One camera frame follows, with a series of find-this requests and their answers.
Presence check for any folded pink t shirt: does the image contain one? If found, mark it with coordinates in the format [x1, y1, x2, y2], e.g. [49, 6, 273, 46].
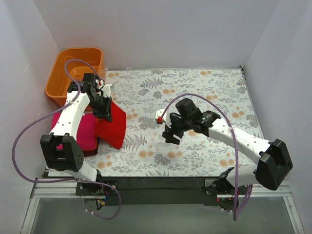
[50, 112, 97, 152]

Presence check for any aluminium frame rail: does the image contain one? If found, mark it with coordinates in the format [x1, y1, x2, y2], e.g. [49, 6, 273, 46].
[21, 178, 304, 234]

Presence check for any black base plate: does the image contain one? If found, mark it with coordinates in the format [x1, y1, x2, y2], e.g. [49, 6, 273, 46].
[99, 176, 234, 206]

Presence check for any floral patterned table mat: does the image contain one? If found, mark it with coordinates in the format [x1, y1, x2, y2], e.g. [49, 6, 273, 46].
[48, 69, 275, 178]

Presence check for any orange plastic basket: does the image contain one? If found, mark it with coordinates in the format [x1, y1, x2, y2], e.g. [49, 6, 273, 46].
[45, 47, 105, 107]

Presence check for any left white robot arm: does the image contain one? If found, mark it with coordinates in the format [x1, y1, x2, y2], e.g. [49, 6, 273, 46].
[40, 73, 113, 195]

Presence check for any purple cable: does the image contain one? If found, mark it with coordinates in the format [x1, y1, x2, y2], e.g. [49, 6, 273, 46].
[12, 59, 122, 220]
[159, 94, 254, 221]

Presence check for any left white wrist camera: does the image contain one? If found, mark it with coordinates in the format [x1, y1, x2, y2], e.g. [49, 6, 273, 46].
[100, 84, 114, 98]

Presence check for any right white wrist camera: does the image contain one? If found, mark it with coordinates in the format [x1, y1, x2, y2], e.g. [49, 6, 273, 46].
[155, 109, 171, 127]

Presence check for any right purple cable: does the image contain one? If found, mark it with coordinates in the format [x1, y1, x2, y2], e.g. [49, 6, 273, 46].
[159, 94, 254, 221]

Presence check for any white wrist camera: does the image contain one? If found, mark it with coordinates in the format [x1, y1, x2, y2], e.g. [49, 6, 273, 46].
[100, 84, 114, 98]
[155, 109, 171, 127]

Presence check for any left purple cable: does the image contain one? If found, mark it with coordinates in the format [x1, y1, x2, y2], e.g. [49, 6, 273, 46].
[12, 59, 122, 220]

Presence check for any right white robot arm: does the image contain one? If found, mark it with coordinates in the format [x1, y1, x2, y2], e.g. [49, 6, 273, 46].
[155, 98, 293, 194]

